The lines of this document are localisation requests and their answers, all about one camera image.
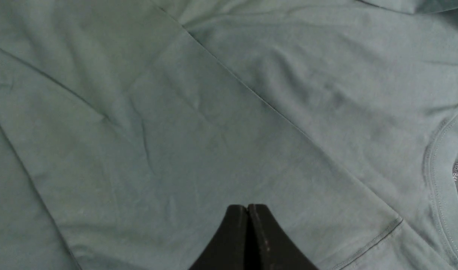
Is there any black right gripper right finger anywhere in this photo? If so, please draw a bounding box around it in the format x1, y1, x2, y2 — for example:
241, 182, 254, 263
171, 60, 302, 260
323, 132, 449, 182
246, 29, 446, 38
248, 204, 317, 270

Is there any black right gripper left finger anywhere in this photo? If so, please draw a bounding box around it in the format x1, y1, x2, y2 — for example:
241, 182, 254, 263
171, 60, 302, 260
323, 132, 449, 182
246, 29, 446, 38
190, 205, 248, 270

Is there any green long-sleeve top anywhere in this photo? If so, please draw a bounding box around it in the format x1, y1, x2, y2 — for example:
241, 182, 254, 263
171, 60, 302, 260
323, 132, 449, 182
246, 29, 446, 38
0, 0, 458, 270

